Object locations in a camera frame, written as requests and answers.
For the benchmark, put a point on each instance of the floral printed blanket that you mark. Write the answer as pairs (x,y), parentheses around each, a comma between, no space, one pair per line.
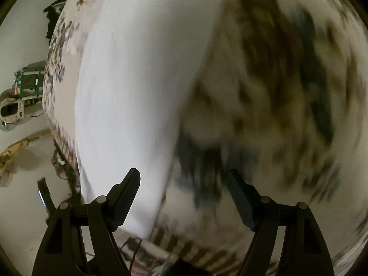
(273,63)

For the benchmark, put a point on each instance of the dark cloth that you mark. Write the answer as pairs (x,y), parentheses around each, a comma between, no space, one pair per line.
(54,10)

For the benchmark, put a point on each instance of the white cloth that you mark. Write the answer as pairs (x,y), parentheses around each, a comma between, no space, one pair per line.
(129,77)

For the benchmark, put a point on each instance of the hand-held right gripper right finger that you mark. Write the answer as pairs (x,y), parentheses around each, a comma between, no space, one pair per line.
(242,204)

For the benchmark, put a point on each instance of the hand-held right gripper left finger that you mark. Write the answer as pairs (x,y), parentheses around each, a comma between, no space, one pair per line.
(127,199)

